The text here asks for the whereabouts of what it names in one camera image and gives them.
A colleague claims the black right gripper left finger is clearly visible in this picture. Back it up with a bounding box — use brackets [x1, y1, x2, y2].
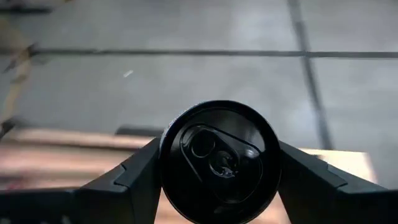
[0, 138, 163, 224]

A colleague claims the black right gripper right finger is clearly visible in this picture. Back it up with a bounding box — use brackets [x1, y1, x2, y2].
[277, 140, 398, 224]

